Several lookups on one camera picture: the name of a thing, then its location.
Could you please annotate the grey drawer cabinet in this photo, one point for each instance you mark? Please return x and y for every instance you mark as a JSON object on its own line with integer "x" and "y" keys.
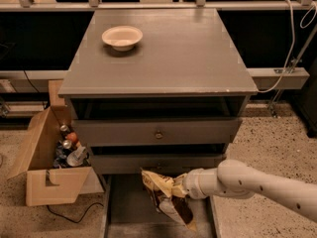
{"x": 185, "y": 67}

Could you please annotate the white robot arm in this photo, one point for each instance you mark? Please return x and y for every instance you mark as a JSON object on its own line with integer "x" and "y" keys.
{"x": 234, "y": 179}

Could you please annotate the silver can in box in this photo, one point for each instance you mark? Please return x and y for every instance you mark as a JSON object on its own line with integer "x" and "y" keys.
{"x": 64, "y": 129}

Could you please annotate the white paper bowl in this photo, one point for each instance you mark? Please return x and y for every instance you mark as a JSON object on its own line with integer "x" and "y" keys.
{"x": 122, "y": 38}

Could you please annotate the orange ball in box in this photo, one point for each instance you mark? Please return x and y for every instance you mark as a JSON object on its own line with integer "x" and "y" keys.
{"x": 72, "y": 137}

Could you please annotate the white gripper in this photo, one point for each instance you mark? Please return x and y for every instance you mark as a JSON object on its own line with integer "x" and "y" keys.
{"x": 191, "y": 182}

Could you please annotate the grey top drawer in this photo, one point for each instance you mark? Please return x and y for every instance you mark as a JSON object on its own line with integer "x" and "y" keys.
{"x": 136, "y": 133}

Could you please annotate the metal railing frame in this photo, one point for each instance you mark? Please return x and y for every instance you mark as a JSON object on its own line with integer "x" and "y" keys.
{"x": 52, "y": 5}

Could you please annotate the cardboard box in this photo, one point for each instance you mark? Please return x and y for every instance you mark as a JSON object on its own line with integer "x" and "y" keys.
{"x": 46, "y": 185}

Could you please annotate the clear plastic bottle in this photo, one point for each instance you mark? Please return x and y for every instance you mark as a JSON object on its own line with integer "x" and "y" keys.
{"x": 77, "y": 157}

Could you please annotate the grey open bottom drawer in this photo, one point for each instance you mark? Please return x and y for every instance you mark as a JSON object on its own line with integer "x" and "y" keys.
{"x": 130, "y": 213}

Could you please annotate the grey middle drawer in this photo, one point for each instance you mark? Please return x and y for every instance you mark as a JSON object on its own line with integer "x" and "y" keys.
{"x": 161, "y": 164}

